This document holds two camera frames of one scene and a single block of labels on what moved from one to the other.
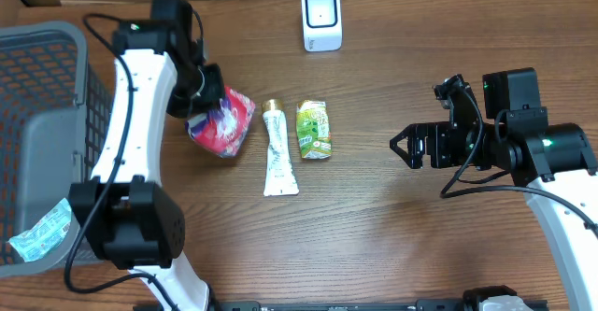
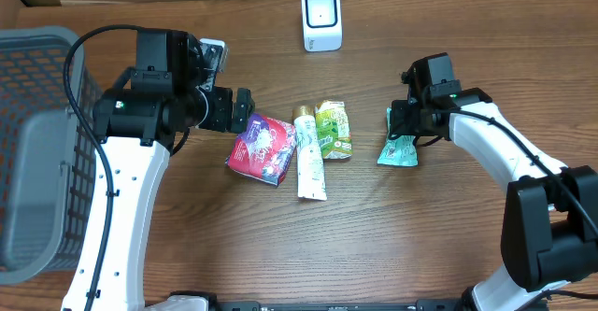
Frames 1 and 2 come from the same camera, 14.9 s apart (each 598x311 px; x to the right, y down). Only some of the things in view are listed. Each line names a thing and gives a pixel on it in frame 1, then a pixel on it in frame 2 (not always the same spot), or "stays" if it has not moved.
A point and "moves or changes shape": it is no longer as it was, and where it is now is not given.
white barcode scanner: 321,19 stays
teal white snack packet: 45,236 -> 401,150
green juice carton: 313,130 -> 334,130
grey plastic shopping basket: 55,125 stays
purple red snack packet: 223,129 moves or changes shape
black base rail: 366,305 stays
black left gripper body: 209,93 -> 220,109
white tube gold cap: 280,177 -> 310,175
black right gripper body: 452,147 -> 408,120
